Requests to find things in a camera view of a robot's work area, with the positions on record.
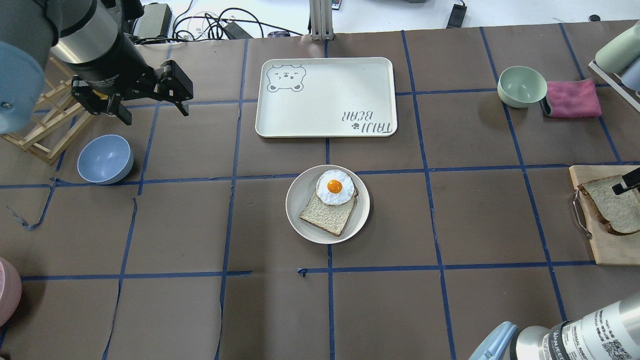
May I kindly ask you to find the wooden cutting board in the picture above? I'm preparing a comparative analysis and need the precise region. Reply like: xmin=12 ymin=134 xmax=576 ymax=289
xmin=569 ymin=165 xmax=640 ymax=266

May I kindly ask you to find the blue bowl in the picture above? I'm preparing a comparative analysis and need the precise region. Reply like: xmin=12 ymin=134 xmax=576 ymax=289
xmin=77 ymin=134 xmax=134 ymax=185

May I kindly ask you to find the bread slice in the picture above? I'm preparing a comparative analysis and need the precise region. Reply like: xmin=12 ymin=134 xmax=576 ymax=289
xmin=578 ymin=174 xmax=640 ymax=235
xmin=298 ymin=190 xmax=359 ymax=237

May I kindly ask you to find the bread slice on plate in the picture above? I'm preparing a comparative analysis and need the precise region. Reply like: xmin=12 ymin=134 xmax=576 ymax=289
xmin=298 ymin=190 xmax=359 ymax=237

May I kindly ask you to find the white wire cup rack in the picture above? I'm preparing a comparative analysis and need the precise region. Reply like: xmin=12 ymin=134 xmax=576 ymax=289
xmin=588 ymin=60 xmax=640 ymax=112

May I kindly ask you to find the pink bowl with ice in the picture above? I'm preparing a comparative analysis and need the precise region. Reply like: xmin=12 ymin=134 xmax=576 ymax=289
xmin=0 ymin=257 xmax=22 ymax=326

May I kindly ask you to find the pink cloth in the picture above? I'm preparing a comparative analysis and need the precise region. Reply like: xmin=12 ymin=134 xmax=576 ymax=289
xmin=539 ymin=78 xmax=602 ymax=119

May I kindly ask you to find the pale green cup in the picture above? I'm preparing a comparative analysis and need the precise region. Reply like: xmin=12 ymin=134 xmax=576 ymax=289
xmin=594 ymin=23 xmax=640 ymax=74

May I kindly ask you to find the wooden cup rack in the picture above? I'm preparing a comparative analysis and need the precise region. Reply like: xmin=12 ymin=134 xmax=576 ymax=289
xmin=1 ymin=55 xmax=95 ymax=166

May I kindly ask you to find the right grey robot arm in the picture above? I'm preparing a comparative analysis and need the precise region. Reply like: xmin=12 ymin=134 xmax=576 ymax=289
xmin=470 ymin=165 xmax=640 ymax=360

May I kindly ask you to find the black electronics box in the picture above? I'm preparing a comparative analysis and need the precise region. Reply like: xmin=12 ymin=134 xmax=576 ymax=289
xmin=132 ymin=3 xmax=173 ymax=38

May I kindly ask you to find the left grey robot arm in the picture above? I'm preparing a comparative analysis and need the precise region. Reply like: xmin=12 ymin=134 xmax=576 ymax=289
xmin=0 ymin=0 xmax=194 ymax=134

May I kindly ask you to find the cream round plate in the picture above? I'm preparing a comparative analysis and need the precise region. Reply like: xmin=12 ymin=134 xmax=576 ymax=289
xmin=285 ymin=164 xmax=371 ymax=245

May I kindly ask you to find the fried egg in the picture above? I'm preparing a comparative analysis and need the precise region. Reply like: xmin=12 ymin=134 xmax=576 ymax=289
xmin=315 ymin=169 xmax=355 ymax=207

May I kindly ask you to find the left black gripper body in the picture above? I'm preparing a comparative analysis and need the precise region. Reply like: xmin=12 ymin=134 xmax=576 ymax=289
xmin=71 ymin=60 xmax=194 ymax=116

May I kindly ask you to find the green bowl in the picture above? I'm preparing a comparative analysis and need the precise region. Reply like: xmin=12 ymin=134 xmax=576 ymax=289
xmin=497 ymin=66 xmax=548 ymax=109

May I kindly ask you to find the black power adapter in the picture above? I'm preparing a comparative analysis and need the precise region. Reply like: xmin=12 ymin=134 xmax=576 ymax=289
xmin=446 ymin=3 xmax=467 ymax=28

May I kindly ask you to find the cream bear serving tray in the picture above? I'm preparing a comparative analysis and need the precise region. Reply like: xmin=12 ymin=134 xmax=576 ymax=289
xmin=254 ymin=57 xmax=398 ymax=138

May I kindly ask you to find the aluminium frame post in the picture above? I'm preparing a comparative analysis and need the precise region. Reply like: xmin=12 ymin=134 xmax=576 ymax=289
xmin=309 ymin=0 xmax=335 ymax=41

